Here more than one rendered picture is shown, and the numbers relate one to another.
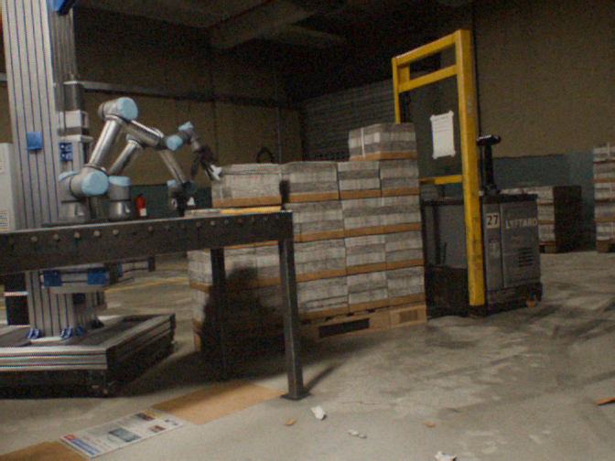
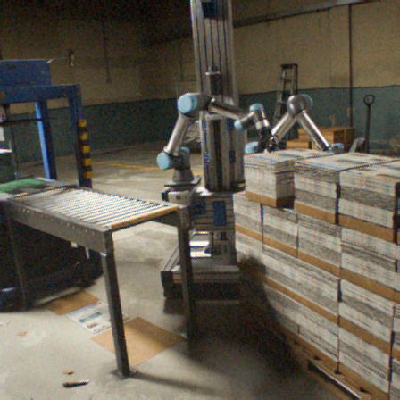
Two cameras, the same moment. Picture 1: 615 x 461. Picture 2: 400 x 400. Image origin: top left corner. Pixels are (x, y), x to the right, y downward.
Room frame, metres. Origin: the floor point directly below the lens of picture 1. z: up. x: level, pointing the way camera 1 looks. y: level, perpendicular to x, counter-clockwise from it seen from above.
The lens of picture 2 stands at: (3.06, -1.98, 1.40)
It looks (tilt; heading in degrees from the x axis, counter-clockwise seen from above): 14 degrees down; 92
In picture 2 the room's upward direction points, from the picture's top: 4 degrees counter-clockwise
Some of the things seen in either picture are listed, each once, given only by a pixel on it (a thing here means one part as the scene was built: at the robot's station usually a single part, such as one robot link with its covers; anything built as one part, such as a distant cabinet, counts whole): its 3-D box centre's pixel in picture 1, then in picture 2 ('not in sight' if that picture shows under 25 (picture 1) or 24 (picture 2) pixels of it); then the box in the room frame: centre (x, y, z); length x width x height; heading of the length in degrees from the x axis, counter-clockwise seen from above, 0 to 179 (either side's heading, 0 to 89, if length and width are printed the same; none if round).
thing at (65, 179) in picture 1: (72, 186); (180, 156); (2.84, 1.14, 0.98); 0.13 x 0.12 x 0.14; 56
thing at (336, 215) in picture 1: (290, 272); (327, 285); (3.59, 0.17, 0.42); 1.17 x 0.39 x 0.83; 117
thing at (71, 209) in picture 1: (74, 210); (182, 173); (2.84, 1.15, 0.87); 0.15 x 0.15 x 0.10
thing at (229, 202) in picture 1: (253, 200); (271, 195); (3.35, 0.34, 0.86); 0.29 x 0.16 x 0.04; 117
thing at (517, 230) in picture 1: (480, 250); not in sight; (4.30, -1.19, 0.40); 0.69 x 0.55 x 0.80; 27
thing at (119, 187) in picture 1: (119, 187); (254, 153); (3.34, 1.09, 0.98); 0.13 x 0.12 x 0.14; 56
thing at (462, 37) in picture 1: (468, 169); not in sight; (3.83, -1.02, 0.97); 0.09 x 0.09 x 1.75; 27
